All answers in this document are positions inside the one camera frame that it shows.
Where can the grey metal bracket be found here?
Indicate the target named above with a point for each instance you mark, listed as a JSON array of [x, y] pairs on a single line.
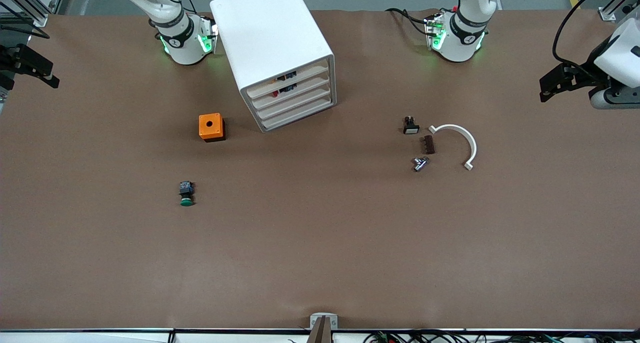
[[315, 319]]

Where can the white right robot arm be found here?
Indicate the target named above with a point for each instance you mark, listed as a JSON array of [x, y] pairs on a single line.
[[182, 43]]

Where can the white curved plastic clip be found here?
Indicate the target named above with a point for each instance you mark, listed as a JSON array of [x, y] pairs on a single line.
[[467, 139]]

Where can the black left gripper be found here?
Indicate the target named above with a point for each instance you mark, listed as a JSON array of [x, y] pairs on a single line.
[[588, 73]]

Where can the red push button switch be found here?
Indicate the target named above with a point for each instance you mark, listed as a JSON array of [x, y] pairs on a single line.
[[287, 88]]

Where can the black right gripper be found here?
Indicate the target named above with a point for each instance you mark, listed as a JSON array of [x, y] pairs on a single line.
[[11, 61]]

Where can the small silver metal fitting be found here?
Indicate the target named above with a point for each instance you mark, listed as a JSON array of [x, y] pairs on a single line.
[[420, 163]]

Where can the orange button enclosure box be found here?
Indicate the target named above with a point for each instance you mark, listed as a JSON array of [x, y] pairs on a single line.
[[210, 125]]

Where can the brown terminal block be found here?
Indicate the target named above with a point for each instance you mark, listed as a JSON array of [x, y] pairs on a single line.
[[429, 144]]

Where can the small black electrical component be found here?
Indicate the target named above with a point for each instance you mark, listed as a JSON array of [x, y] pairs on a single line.
[[290, 75]]

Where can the aluminium frame profile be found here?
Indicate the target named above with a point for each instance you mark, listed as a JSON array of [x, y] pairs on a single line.
[[25, 5], [607, 14]]

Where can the black white-capped button switch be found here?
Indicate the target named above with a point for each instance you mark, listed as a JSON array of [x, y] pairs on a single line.
[[410, 127]]

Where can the white cabinet drawer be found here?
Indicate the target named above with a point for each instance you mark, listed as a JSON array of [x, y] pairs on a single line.
[[312, 73], [314, 84], [315, 95], [316, 105]]

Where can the white drawer cabinet housing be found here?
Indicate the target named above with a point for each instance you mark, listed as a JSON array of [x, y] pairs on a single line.
[[270, 28]]

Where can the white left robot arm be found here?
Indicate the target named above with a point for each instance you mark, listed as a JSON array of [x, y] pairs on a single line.
[[457, 43]]

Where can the brown post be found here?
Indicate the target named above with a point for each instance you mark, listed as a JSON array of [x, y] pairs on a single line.
[[321, 333]]

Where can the green push button switch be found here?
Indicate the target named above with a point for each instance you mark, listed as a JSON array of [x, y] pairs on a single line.
[[186, 193]]

